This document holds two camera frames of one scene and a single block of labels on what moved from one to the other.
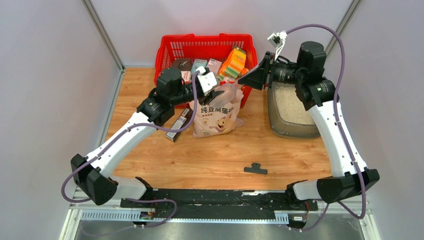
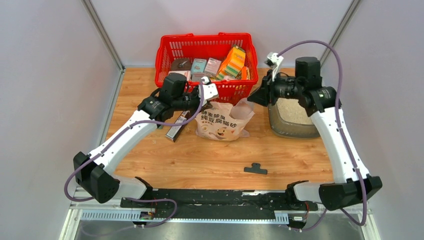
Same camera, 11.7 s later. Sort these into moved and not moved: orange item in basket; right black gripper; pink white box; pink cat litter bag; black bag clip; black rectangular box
Moved: pink cat litter bag; right black gripper
Not moved: black rectangular box; orange item in basket; pink white box; black bag clip
